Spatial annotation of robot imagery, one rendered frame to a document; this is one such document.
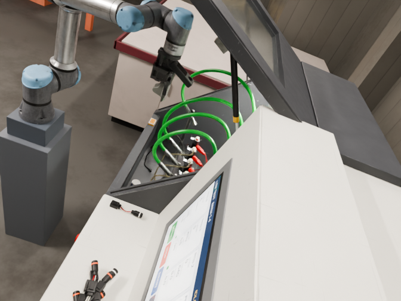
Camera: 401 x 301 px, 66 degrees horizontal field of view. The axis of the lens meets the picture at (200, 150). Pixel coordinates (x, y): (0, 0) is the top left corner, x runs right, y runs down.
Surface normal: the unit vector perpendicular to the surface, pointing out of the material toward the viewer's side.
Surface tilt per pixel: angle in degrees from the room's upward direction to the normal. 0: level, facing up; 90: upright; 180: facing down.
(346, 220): 0
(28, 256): 0
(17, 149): 90
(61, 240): 0
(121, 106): 90
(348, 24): 90
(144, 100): 90
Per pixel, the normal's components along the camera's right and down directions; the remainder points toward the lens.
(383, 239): 0.33, -0.73
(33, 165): -0.14, 0.59
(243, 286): -0.82, -0.53
